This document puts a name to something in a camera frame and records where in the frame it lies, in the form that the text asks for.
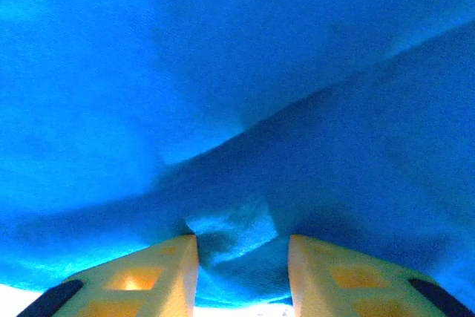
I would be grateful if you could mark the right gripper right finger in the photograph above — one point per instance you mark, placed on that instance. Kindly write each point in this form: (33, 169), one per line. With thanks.
(334, 287)

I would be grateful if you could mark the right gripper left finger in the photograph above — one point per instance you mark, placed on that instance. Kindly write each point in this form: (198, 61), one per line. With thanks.
(156, 287)

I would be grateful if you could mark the blue t-shirt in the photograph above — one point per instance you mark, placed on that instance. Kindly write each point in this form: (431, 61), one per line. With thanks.
(222, 72)

